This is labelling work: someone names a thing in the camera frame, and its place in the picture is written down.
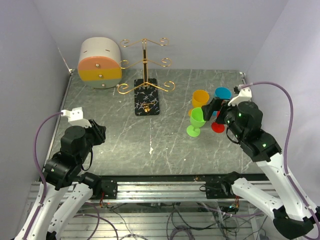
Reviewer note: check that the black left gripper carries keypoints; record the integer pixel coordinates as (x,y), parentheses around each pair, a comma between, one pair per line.
(99,131)

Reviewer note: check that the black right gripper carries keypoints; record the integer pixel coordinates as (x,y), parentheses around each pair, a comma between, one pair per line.
(217,104)

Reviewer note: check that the blue plastic wine glass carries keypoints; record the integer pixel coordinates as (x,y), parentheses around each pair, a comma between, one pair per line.
(223,93)

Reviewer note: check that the orange plastic wine glass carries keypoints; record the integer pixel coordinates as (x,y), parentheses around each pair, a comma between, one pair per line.
(200,98)

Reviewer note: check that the green plastic wine glass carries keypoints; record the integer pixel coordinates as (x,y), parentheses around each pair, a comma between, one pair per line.
(196,122)

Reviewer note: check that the red plastic wine glass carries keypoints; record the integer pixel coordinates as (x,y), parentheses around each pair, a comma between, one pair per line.
(216,127)

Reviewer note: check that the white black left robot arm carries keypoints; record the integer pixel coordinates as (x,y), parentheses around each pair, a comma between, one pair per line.
(49,216)

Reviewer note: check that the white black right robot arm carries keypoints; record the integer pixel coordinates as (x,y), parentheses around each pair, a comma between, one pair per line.
(291,216)

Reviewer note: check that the round white drawer cabinet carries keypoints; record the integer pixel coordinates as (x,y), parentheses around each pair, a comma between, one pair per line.
(98,65)

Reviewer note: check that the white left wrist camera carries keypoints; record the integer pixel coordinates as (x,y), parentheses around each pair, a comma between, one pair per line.
(75,117)

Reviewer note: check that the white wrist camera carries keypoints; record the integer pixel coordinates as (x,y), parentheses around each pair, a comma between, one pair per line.
(244,94)
(75,117)

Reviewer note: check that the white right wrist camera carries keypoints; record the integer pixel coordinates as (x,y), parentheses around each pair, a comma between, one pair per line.
(244,94)

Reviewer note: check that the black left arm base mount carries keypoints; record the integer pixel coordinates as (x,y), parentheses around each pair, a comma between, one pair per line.
(105,188)

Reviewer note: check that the gold wire glass rack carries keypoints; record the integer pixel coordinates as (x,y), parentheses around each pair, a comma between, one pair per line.
(146,90)

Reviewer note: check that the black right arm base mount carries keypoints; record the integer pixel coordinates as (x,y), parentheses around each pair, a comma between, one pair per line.
(218,186)

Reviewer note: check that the aluminium rail frame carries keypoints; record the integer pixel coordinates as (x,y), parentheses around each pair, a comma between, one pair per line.
(158,192)

